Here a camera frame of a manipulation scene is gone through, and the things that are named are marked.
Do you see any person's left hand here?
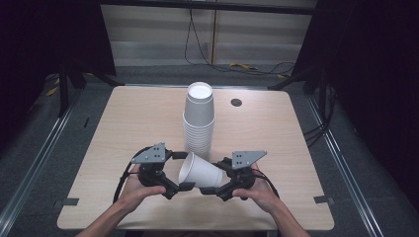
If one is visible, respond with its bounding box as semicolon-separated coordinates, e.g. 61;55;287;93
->
118;163;168;214

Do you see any dark curtain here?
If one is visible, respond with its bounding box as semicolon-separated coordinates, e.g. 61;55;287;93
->
291;0;419;206
0;0;117;147

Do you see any person's right hand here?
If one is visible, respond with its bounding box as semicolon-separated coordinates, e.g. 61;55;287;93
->
231;162;282;214

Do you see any stack of white paper cups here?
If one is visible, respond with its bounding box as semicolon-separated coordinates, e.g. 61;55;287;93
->
182;81;216;162

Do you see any black wall cable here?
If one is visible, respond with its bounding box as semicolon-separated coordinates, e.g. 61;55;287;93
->
183;8;296;78

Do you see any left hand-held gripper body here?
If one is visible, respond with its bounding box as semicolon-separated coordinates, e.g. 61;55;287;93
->
130;141;180;200

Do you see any metal floor rail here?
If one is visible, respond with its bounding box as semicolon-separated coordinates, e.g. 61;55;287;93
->
0;88;84;229
305;94;385;237

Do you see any single white cup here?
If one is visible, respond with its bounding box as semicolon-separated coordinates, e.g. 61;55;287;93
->
177;151;224;189

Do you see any bundle of black floor cables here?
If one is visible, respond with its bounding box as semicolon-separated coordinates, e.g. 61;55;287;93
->
302;84;338;148

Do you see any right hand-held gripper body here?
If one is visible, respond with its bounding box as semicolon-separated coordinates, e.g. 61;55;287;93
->
216;150;268;202

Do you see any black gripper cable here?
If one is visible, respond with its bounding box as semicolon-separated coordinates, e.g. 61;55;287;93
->
253;169;282;200
112;145;154;204

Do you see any black metal stand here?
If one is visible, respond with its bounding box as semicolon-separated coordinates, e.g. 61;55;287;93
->
56;58;117;119
268;64;331;114

